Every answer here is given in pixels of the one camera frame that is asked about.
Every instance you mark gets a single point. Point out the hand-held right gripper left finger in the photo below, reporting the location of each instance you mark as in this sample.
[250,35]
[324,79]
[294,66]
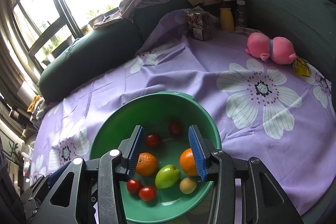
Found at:
[135,153]

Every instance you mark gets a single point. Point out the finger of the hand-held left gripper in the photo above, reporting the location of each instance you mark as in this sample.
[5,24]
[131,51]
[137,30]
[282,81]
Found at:
[53,178]

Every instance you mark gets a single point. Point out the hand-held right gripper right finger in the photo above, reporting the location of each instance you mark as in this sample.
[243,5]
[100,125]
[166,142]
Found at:
[198,155]

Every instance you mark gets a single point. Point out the orange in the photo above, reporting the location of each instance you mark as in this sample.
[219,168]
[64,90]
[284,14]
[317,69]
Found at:
[187,161]
[146,164]

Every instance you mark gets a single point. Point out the red tomato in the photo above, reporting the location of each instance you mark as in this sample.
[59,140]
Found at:
[147,193]
[152,140]
[175,128]
[134,185]

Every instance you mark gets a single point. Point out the small yellow fruit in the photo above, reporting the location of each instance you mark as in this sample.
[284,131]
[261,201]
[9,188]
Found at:
[188,185]

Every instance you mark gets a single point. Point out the green apple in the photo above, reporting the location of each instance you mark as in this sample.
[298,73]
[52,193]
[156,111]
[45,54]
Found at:
[167,176]

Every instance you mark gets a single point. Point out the green plastic bowl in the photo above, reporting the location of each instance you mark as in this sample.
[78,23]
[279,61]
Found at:
[168,113]

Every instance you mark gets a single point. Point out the small potted plant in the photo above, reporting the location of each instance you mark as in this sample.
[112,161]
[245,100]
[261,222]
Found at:
[13,150]

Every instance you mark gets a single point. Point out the crumpled grey cloth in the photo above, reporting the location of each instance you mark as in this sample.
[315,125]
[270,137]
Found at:
[40,112]

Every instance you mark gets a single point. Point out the yellow cloth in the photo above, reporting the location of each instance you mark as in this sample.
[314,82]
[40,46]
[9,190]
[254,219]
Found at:
[33,103]

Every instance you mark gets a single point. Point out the purple floral bedsheet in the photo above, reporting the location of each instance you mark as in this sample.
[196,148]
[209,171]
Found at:
[197,77]

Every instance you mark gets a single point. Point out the pink plush toy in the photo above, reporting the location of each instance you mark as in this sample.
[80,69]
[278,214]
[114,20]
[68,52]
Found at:
[262,45]

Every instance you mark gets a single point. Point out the planter with grass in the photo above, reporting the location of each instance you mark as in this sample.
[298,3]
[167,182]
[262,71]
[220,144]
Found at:
[52,50]

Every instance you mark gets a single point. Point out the grey curtain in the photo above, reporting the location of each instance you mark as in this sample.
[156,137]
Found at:
[13,56]

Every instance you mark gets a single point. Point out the clear snack bag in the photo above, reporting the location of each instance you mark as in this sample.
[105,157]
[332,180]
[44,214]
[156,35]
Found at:
[198,26]

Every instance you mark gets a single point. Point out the dark green sofa corner cushion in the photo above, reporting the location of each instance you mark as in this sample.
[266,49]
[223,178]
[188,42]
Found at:
[157,22]

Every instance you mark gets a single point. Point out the metal plant pot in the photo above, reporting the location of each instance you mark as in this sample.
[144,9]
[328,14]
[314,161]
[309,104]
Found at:
[88,26]

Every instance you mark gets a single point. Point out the yellow bottle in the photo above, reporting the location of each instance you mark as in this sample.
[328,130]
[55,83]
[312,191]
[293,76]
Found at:
[227,20]

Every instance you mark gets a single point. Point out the dark bottle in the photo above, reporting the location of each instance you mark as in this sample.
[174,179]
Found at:
[240,15]

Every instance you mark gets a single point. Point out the dark green sofa back cushion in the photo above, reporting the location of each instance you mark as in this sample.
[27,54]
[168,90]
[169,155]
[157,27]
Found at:
[288,3]

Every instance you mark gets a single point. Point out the black window frame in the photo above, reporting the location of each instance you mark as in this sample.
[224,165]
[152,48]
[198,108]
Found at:
[62,3]

